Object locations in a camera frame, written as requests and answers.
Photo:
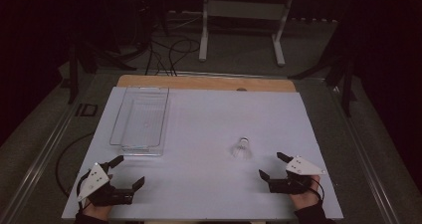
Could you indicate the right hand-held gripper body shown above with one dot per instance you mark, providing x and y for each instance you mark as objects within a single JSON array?
[{"x": 303, "y": 167}]

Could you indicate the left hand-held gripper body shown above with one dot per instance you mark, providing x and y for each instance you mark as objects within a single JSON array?
[{"x": 107, "y": 194}]

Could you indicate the person's left hand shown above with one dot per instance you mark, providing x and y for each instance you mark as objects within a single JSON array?
[{"x": 98, "y": 212}]

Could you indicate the person's right hand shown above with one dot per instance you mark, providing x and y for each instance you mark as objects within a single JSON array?
[{"x": 307, "y": 200}]

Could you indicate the clear plastic container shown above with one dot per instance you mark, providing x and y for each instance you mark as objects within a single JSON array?
[{"x": 141, "y": 124}]

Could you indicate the black square floor plate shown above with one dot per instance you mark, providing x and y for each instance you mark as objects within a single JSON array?
[{"x": 87, "y": 110}]

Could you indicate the white table sheet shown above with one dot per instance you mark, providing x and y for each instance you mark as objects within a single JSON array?
[{"x": 205, "y": 124}]

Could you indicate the black tripod stand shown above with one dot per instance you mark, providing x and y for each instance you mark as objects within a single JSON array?
[
  {"x": 78, "y": 61},
  {"x": 341, "y": 74}
]

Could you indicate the wooden table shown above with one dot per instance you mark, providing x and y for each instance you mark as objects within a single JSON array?
[{"x": 205, "y": 83}]

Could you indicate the metal floor rail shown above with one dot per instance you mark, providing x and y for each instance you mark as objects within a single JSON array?
[
  {"x": 40, "y": 161},
  {"x": 368, "y": 164}
]

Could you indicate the white metal stand frame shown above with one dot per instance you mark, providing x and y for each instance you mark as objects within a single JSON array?
[{"x": 245, "y": 10}]

